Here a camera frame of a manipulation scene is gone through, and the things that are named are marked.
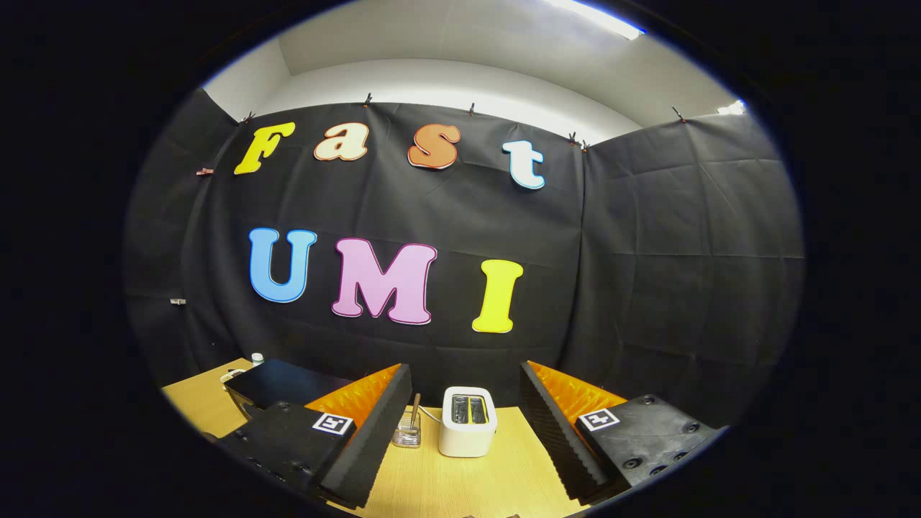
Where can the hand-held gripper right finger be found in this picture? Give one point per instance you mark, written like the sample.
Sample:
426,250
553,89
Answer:
552,432

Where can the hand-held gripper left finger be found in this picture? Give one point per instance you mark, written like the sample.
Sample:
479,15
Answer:
378,424

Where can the black toaster oven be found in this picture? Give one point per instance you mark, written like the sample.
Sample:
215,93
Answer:
288,381

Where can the white pop-up toaster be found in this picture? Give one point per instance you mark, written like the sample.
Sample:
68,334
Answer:
468,439

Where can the clear glass utensil holder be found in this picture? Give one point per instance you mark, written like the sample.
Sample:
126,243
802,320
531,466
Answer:
406,437

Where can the wooden stick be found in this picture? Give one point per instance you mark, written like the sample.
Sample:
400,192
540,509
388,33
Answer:
415,406

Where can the white divided dish of beans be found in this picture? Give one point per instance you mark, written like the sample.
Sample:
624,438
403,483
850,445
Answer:
232,375

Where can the black backdrop cloth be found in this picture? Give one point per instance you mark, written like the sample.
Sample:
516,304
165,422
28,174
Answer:
647,252

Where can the small ceiling light panel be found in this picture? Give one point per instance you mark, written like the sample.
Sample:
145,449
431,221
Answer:
732,108

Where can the long ceiling light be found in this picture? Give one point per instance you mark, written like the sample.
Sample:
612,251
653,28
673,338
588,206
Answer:
593,16

